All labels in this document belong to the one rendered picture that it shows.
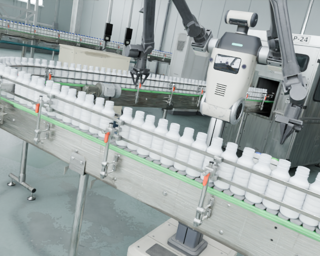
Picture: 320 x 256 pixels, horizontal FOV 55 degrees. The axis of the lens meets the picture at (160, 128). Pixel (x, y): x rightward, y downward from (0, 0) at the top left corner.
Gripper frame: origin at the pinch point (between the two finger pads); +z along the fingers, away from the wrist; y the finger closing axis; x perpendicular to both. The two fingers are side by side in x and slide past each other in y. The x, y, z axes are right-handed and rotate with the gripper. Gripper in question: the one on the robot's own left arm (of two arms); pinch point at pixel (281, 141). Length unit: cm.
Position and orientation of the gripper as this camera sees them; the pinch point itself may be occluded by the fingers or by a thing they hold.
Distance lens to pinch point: 127.1
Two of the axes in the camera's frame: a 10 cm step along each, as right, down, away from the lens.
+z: -3.7, 9.3, -0.7
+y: 8.2, 2.9, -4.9
